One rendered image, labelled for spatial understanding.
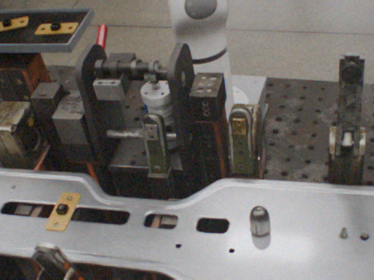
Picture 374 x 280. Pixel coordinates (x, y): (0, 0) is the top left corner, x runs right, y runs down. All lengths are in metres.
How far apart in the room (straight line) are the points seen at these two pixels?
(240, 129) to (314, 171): 0.48
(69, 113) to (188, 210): 0.30
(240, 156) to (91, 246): 0.30
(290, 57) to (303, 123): 1.51
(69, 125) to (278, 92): 0.75
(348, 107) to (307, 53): 2.14
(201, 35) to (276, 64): 1.76
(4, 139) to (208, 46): 0.48
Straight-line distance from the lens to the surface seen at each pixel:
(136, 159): 1.09
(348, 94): 0.88
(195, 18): 1.13
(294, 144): 1.46
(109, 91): 0.97
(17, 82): 1.26
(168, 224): 0.93
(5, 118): 1.11
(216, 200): 0.93
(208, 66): 1.27
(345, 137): 0.92
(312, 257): 0.86
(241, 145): 0.96
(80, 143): 1.08
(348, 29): 3.22
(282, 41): 3.13
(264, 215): 0.85
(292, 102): 1.58
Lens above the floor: 1.70
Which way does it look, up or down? 42 degrees down
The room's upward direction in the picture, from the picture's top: 11 degrees counter-clockwise
